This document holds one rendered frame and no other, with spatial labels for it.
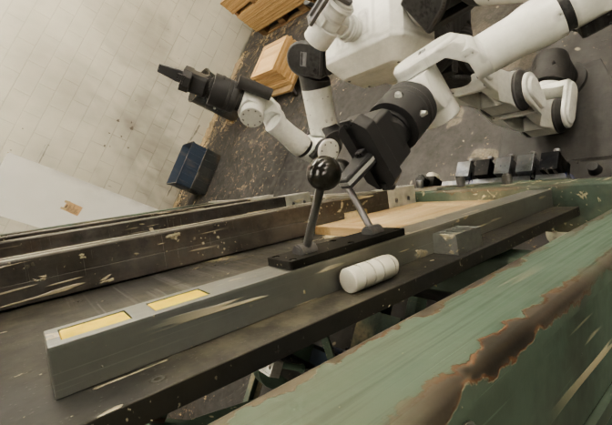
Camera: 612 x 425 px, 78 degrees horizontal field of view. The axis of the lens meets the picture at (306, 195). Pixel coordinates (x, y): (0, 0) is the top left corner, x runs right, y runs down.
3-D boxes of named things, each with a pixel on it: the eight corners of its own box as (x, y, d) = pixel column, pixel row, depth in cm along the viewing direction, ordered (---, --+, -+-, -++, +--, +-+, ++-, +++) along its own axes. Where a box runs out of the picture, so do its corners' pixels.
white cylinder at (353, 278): (358, 296, 42) (402, 277, 47) (354, 269, 42) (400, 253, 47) (340, 291, 44) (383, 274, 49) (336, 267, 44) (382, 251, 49)
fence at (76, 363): (553, 206, 85) (551, 188, 85) (56, 400, 28) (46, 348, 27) (529, 207, 89) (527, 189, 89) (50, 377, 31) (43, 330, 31)
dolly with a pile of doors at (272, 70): (316, 55, 414) (288, 32, 392) (300, 97, 405) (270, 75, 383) (286, 67, 464) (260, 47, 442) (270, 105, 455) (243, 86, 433)
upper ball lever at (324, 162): (325, 264, 45) (352, 162, 40) (300, 272, 43) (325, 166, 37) (306, 247, 48) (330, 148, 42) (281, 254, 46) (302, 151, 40)
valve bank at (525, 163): (603, 168, 109) (575, 127, 96) (599, 214, 105) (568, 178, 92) (446, 180, 148) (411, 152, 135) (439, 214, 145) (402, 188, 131)
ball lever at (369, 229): (393, 230, 52) (350, 152, 56) (375, 236, 49) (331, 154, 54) (377, 242, 55) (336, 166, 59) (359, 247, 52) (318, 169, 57)
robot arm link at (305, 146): (265, 134, 116) (307, 167, 126) (280, 139, 107) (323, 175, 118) (285, 106, 116) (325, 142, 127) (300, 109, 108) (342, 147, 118)
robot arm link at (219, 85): (188, 57, 104) (230, 75, 108) (178, 91, 107) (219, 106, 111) (185, 62, 92) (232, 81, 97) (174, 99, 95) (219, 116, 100)
